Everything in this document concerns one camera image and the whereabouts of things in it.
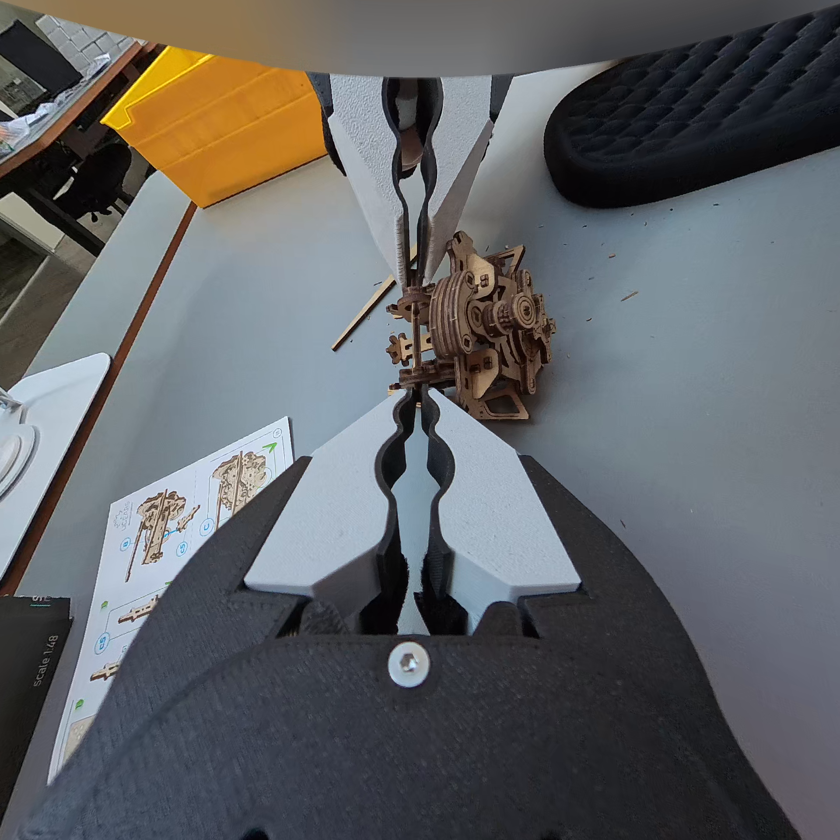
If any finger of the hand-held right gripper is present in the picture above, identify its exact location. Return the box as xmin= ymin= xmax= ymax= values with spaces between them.
xmin=328 ymin=75 xmax=411 ymax=290
xmin=420 ymin=75 xmax=494 ymax=286

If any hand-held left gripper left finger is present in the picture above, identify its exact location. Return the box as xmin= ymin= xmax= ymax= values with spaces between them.
xmin=244 ymin=394 xmax=411 ymax=634

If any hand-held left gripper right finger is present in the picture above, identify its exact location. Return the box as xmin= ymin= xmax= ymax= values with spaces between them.
xmin=420 ymin=388 xmax=583 ymax=634

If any wooden mechanical model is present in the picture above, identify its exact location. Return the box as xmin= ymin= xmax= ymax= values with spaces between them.
xmin=384 ymin=230 xmax=557 ymax=424

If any yellow plastic bin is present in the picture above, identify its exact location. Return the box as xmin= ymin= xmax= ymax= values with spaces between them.
xmin=100 ymin=46 xmax=329 ymax=210

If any illustrated instruction booklet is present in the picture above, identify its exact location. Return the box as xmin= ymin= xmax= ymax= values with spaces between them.
xmin=47 ymin=415 xmax=294 ymax=785

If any thin wooden stick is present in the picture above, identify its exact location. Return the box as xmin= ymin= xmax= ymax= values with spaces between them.
xmin=331 ymin=262 xmax=417 ymax=353

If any black padded cushion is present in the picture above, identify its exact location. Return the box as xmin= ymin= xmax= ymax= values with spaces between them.
xmin=543 ymin=3 xmax=840 ymax=211

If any black office chair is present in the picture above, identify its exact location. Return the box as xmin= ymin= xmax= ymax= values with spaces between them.
xmin=56 ymin=141 xmax=135 ymax=221

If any brown wooden table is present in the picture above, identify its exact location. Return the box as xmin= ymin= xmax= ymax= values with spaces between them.
xmin=0 ymin=39 xmax=161 ymax=257

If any white stand base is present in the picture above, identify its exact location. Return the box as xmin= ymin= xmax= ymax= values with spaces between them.
xmin=0 ymin=352 xmax=112 ymax=578

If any black monitor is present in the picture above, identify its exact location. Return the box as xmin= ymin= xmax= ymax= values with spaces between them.
xmin=0 ymin=18 xmax=83 ymax=99

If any black model kit box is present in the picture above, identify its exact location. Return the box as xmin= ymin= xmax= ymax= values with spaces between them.
xmin=0 ymin=594 xmax=73 ymax=811

